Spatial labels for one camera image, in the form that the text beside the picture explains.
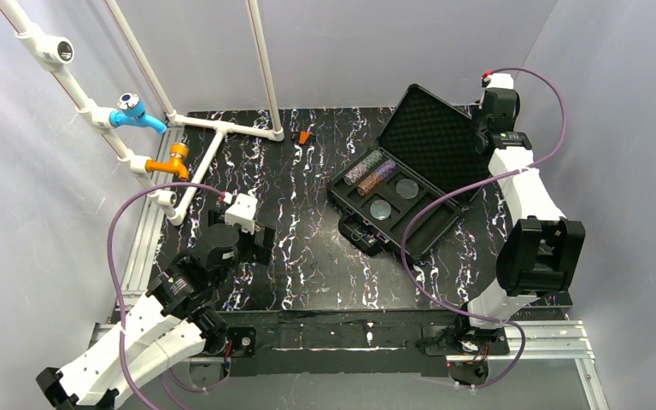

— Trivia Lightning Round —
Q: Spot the black poker set case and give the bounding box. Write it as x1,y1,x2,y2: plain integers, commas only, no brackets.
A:
326,84,489,263

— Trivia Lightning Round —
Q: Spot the clear acrylic button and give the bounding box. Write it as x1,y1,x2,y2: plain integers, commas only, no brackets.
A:
395,179,419,200

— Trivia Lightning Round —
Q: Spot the orange grey poker chip stack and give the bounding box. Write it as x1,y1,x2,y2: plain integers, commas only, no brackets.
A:
356,173,382,196

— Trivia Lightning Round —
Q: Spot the clear dealer button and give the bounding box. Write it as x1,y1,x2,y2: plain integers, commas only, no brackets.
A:
369,199,392,220

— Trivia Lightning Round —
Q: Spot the purple poker chip stack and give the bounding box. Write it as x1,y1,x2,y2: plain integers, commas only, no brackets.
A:
376,160,396,180

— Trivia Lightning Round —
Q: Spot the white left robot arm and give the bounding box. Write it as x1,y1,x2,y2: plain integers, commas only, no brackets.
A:
35,211,275,409

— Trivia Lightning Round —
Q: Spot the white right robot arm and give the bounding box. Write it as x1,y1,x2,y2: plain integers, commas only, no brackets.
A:
466,87,586,331

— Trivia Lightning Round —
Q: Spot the orange plastic faucet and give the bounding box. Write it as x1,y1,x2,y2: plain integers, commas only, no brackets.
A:
144,143,189,181

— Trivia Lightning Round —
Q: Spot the small orange black brush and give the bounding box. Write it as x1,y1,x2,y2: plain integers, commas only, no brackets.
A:
291,131,315,146

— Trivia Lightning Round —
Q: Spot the blue plastic faucet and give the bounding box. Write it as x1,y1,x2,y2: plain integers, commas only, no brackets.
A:
108,92,167,134

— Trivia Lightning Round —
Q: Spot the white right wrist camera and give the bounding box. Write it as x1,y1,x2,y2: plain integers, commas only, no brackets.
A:
482,73,514,90

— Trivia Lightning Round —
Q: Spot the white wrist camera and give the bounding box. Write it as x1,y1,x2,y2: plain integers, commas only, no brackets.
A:
223,192,258,234
482,73,514,90

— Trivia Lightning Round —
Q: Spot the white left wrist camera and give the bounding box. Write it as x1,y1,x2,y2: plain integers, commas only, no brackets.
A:
223,192,258,234

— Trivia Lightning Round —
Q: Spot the aluminium rail frame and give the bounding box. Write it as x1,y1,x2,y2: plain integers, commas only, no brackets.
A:
81,126,611,410

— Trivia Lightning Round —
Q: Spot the white pvc pipe frame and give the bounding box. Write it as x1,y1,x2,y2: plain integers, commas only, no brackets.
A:
0,0,285,226

